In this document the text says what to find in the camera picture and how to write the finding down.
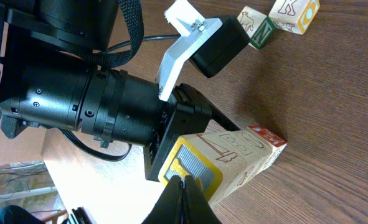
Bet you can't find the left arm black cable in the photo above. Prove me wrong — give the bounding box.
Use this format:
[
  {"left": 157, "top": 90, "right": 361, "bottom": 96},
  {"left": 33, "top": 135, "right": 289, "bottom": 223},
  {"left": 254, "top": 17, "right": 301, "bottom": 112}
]
[{"left": 59, "top": 0, "right": 184, "bottom": 162}]

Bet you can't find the wooden block green side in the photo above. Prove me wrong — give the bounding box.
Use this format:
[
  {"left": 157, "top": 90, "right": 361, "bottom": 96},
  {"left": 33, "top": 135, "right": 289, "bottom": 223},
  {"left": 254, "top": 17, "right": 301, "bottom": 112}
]
[{"left": 247, "top": 126, "right": 288, "bottom": 172}]

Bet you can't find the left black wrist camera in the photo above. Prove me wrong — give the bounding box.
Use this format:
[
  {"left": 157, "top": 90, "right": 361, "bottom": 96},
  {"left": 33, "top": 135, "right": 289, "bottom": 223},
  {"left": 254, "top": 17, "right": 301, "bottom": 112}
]
[{"left": 190, "top": 15, "right": 250, "bottom": 78}]

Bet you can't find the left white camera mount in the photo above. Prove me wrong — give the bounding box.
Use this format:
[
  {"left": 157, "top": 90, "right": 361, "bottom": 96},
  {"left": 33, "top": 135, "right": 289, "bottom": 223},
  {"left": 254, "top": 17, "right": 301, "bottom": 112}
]
[{"left": 156, "top": 0, "right": 222, "bottom": 101}]

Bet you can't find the wooden block green R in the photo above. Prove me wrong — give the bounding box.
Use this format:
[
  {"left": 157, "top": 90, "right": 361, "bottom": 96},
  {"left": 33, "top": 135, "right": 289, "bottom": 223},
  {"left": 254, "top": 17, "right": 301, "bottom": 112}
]
[{"left": 237, "top": 6, "right": 275, "bottom": 50}]

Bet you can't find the wooden block blue edge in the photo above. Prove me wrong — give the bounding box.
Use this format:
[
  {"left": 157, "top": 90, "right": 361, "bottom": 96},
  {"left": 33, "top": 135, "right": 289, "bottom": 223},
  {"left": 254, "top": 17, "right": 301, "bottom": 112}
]
[{"left": 217, "top": 130, "right": 265, "bottom": 187}]

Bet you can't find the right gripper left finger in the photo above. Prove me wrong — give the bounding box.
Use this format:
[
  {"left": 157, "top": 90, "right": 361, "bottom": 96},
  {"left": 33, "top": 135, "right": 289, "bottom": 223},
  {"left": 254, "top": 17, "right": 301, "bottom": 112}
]
[{"left": 143, "top": 175, "right": 183, "bottom": 224}]

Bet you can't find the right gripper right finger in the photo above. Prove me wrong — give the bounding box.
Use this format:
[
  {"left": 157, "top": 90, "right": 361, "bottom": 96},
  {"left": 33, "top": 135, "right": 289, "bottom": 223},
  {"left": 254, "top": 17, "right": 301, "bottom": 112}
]
[{"left": 182, "top": 175, "right": 221, "bottom": 224}]

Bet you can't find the wooden block beige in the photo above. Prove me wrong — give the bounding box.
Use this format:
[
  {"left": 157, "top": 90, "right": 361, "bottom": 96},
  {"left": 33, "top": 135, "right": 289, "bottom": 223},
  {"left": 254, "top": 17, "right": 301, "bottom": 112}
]
[{"left": 268, "top": 0, "right": 320, "bottom": 35}]

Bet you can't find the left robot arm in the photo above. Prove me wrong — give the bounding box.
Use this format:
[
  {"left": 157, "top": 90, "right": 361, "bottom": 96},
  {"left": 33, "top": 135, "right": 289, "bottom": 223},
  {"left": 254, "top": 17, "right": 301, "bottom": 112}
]
[{"left": 0, "top": 0, "right": 250, "bottom": 181}]

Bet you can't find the small wooden block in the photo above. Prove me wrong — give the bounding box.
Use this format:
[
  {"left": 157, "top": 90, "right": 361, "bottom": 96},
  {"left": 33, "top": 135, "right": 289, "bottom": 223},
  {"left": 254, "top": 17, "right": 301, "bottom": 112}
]
[{"left": 158, "top": 131, "right": 245, "bottom": 207}]

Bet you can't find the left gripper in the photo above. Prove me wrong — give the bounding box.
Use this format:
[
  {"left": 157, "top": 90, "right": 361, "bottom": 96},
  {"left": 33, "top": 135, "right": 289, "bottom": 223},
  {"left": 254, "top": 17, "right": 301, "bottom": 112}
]
[{"left": 143, "top": 83, "right": 239, "bottom": 182}]

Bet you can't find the plain wooden block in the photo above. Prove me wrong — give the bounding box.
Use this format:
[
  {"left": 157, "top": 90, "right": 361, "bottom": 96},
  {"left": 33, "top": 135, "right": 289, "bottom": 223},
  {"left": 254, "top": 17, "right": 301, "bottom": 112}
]
[{"left": 239, "top": 126, "right": 273, "bottom": 176}]

